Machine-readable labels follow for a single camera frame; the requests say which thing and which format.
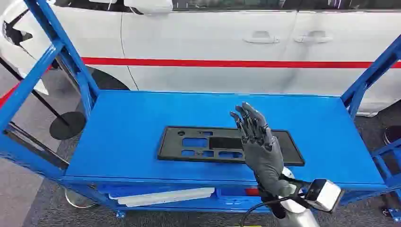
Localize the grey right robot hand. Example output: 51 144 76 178
230 102 296 198

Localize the black plastic panel with cutouts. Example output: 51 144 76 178
157 126 305 167

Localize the long white trim strip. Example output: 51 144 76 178
108 187 216 208

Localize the round black floor base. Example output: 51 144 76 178
382 125 401 147

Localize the white car with red stripe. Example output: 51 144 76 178
0 0 401 118

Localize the large blue metal cart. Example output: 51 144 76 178
0 0 401 224

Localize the round silver floor base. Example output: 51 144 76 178
64 187 98 210

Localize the black stanchion with round base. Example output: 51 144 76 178
0 57 87 141

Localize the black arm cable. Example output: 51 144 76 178
239 187 309 227

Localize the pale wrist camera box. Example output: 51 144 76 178
305 178 344 213

